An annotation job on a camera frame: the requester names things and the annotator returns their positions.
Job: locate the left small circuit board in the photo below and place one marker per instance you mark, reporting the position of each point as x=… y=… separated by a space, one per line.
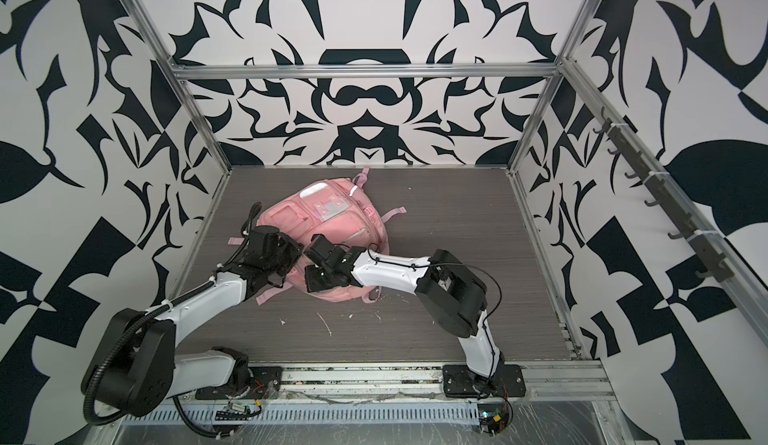
x=239 y=412

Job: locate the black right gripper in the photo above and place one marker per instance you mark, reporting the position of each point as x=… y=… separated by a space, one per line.
x=311 y=281

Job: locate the right small circuit board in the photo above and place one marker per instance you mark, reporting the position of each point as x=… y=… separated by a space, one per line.
x=494 y=421

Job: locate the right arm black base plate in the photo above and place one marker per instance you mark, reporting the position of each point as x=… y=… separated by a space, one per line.
x=459 y=382

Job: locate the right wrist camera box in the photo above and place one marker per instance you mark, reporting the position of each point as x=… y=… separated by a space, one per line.
x=320 y=250

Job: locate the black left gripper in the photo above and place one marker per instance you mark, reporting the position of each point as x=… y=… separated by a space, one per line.
x=294 y=247

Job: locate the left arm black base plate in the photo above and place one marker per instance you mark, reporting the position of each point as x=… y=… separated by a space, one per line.
x=260 y=382

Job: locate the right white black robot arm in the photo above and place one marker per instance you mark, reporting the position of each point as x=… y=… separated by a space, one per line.
x=449 y=290

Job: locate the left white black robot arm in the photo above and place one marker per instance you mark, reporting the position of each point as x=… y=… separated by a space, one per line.
x=137 y=366

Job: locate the small circuit board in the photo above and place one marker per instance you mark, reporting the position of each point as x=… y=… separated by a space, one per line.
x=239 y=412
x=494 y=421

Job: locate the aluminium frame rail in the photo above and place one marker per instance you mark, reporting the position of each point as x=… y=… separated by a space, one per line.
x=391 y=381

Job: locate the white slotted cable duct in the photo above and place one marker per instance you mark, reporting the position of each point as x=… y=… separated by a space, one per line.
x=460 y=413

